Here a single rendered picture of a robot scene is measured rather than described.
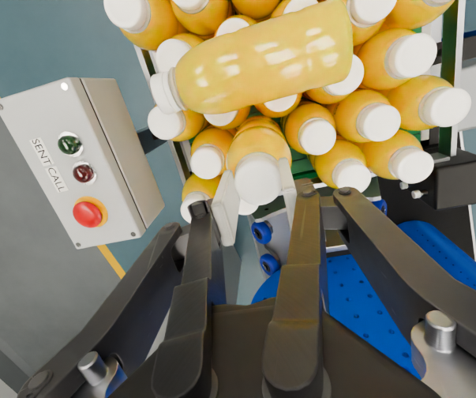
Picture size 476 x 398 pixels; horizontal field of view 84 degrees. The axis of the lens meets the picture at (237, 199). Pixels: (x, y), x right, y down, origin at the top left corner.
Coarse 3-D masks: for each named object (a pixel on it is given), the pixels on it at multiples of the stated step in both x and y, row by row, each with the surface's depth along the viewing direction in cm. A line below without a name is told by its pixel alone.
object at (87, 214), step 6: (78, 204) 32; (84, 204) 32; (90, 204) 32; (78, 210) 33; (84, 210) 33; (90, 210) 33; (96, 210) 33; (78, 216) 33; (84, 216) 33; (90, 216) 33; (96, 216) 33; (78, 222) 33; (84, 222) 33; (90, 222) 33; (96, 222) 33
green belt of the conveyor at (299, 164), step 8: (416, 32) 40; (320, 104) 45; (256, 112) 47; (400, 128) 46; (416, 136) 46; (288, 144) 48; (296, 152) 49; (296, 160) 49; (304, 160) 49; (296, 168) 50; (304, 168) 50; (312, 168) 50; (296, 176) 50; (304, 176) 50; (312, 176) 51
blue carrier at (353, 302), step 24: (336, 264) 47; (264, 288) 46; (336, 288) 42; (360, 288) 40; (336, 312) 38; (360, 312) 37; (384, 312) 36; (360, 336) 34; (384, 336) 33; (408, 360) 30
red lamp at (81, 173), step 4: (80, 164) 31; (76, 168) 31; (80, 168) 31; (84, 168) 31; (88, 168) 31; (76, 172) 31; (80, 172) 31; (84, 172) 31; (88, 172) 31; (76, 176) 31; (80, 176) 31; (84, 176) 31; (88, 176) 31; (92, 176) 32; (80, 180) 31; (84, 180) 31; (88, 180) 31
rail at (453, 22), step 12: (456, 0) 32; (444, 12) 34; (456, 12) 32; (444, 24) 35; (456, 24) 33; (444, 36) 35; (456, 36) 33; (444, 48) 36; (456, 48) 34; (444, 60) 36; (456, 60) 34; (444, 72) 37; (456, 72) 35; (456, 84) 35; (444, 132) 39; (456, 132) 38; (444, 144) 40; (456, 144) 38
